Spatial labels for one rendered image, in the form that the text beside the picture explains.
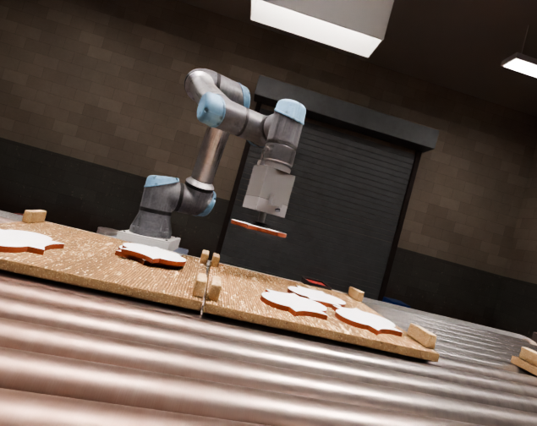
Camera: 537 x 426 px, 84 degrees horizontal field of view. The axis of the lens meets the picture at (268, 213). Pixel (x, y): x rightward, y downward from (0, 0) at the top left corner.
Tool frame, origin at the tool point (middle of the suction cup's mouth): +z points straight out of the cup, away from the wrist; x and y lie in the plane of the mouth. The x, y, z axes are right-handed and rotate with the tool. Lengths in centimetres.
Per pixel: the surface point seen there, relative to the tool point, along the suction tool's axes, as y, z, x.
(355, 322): 8.0, 10.5, -26.4
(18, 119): -126, -59, 609
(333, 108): 298, -220, 327
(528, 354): 46, 10, -42
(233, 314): -14.3, 12.1, -21.4
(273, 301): -5.6, 10.3, -19.2
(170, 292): -22.8, 11.2, -16.0
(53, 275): -37.5, 12.0, -10.8
